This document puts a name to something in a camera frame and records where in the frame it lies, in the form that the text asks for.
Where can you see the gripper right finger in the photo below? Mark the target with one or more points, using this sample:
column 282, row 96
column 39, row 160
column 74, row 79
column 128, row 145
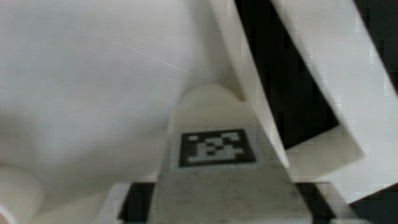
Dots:
column 330, row 211

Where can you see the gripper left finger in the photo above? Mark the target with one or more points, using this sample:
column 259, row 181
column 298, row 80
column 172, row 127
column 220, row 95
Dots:
column 124, row 209

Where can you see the white square tabletop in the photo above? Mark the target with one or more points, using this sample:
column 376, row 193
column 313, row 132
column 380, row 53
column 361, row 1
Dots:
column 101, row 59

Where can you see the white obstacle right rail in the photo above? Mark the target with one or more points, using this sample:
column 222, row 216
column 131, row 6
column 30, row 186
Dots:
column 350, row 155

